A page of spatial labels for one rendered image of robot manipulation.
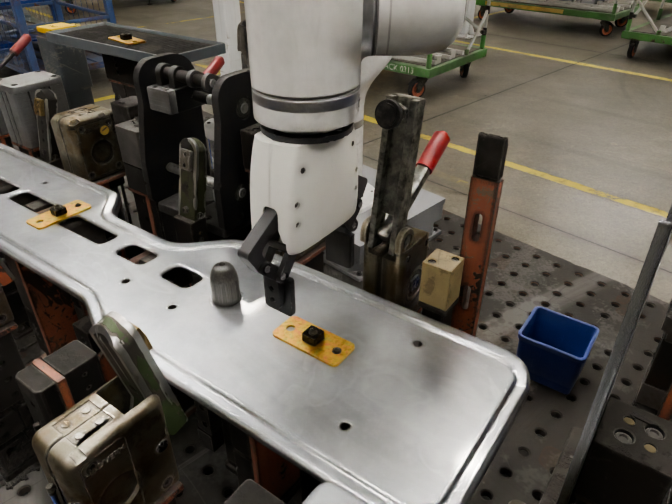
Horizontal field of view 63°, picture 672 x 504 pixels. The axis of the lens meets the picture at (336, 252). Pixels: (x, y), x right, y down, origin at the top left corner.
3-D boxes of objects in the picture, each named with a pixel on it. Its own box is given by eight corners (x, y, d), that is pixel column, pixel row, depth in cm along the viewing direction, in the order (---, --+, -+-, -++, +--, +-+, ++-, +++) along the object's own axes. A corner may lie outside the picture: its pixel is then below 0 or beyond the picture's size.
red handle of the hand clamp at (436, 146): (365, 229, 63) (426, 124, 67) (370, 238, 65) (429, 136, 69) (397, 240, 61) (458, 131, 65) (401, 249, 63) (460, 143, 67)
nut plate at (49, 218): (39, 230, 76) (36, 223, 75) (24, 222, 78) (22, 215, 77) (93, 207, 82) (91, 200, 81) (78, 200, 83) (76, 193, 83)
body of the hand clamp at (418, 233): (355, 435, 83) (360, 237, 64) (378, 407, 88) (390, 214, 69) (388, 455, 80) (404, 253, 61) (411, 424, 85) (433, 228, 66)
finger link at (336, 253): (342, 190, 55) (342, 246, 59) (323, 202, 53) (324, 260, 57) (369, 199, 53) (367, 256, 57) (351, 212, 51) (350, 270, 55)
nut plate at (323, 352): (270, 335, 57) (269, 326, 57) (293, 316, 60) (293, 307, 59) (335, 368, 53) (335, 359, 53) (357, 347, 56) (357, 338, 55)
